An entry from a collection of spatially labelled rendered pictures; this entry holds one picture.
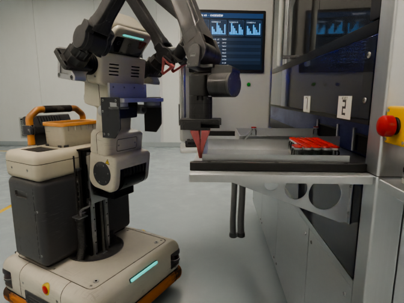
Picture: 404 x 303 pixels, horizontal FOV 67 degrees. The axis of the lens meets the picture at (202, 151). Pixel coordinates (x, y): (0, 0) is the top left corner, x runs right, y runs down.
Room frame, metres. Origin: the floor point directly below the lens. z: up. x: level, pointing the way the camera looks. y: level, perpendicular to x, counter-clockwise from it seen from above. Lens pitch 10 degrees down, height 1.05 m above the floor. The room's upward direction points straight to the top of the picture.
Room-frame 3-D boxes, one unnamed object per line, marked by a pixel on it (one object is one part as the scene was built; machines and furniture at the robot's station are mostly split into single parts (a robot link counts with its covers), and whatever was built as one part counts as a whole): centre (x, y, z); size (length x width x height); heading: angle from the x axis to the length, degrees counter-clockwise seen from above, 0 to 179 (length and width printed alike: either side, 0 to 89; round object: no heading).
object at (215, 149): (0.82, -0.18, 0.90); 0.34 x 0.26 x 0.04; 87
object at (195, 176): (0.99, -0.23, 0.87); 0.70 x 0.48 x 0.02; 177
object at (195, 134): (0.76, -0.01, 0.94); 0.07 x 0.07 x 0.09; 87
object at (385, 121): (0.56, -0.35, 0.99); 0.04 x 0.04 x 0.04; 87
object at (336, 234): (1.67, -0.42, 0.73); 1.98 x 0.01 x 0.25; 177
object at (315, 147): (0.81, -0.29, 0.90); 0.18 x 0.02 x 0.05; 177
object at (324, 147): (0.81, -0.31, 0.90); 0.18 x 0.02 x 0.05; 177
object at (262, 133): (1.16, -0.30, 0.90); 0.34 x 0.26 x 0.04; 87
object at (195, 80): (0.75, 0.00, 1.07); 0.07 x 0.06 x 0.07; 52
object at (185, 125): (0.76, 0.02, 0.94); 0.07 x 0.07 x 0.09; 87
